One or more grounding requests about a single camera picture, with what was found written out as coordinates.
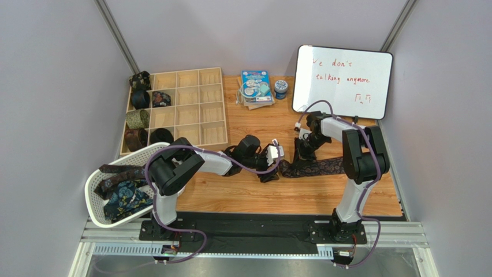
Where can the rolled black tie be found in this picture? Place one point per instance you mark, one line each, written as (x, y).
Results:
(160, 135)

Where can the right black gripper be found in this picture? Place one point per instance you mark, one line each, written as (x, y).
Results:
(301, 149)

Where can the wooden compartment tray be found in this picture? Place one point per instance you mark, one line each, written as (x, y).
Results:
(197, 106)

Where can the blue floral tie in basket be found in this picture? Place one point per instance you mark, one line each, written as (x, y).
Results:
(126, 200)

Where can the white plastic basket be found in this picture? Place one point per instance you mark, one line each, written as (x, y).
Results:
(95, 203)

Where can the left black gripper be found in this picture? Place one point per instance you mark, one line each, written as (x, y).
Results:
(267, 168)

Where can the rolled brown tie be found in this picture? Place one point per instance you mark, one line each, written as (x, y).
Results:
(135, 139)

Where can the dark brown tie in basket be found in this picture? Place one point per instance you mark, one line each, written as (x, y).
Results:
(121, 173)

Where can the rolled dark floral tie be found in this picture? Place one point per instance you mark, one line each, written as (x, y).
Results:
(140, 81)

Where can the rolled olive green tie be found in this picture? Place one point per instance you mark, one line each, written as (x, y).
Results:
(137, 119)

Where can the small blue round tin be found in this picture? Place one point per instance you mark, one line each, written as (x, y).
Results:
(280, 89)

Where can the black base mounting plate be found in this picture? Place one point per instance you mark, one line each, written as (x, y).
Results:
(223, 233)

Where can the rolled dark patterned tie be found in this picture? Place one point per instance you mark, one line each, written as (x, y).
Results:
(161, 99)

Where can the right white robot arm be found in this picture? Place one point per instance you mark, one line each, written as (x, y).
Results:
(364, 160)

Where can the white whiteboard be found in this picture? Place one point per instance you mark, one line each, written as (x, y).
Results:
(346, 82)

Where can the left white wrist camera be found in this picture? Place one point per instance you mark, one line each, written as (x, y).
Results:
(274, 151)

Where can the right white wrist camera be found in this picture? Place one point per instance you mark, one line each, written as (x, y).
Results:
(301, 132)

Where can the aluminium frame rail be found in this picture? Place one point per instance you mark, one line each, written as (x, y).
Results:
(394, 248)

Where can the blue book stack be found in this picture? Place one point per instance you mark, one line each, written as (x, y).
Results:
(254, 89)

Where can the rolled navy tie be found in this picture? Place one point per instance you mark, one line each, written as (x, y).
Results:
(140, 99)

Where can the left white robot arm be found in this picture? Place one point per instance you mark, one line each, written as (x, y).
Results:
(169, 169)

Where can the dark blue paisley tie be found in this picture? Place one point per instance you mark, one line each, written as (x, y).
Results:
(304, 168)

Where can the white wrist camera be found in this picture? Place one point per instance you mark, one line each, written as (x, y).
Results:
(301, 132)
(274, 151)

